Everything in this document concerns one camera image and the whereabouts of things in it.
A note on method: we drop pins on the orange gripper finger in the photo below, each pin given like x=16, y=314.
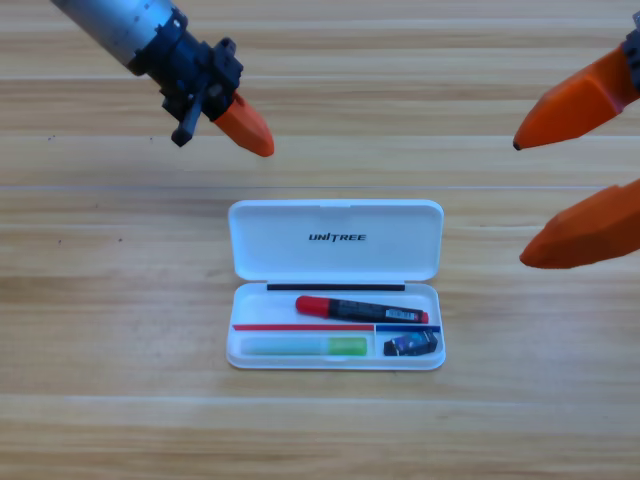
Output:
x=585, y=235

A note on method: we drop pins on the white Unitree pencil case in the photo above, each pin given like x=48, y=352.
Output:
x=335, y=240

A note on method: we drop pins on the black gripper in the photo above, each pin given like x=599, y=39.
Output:
x=637, y=21
x=195, y=65

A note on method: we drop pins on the green and white glue stick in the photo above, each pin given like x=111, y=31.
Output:
x=305, y=346

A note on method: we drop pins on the red and black marker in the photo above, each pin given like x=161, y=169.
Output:
x=360, y=309

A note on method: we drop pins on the dark blue eraser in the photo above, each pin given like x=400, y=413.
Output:
x=411, y=345

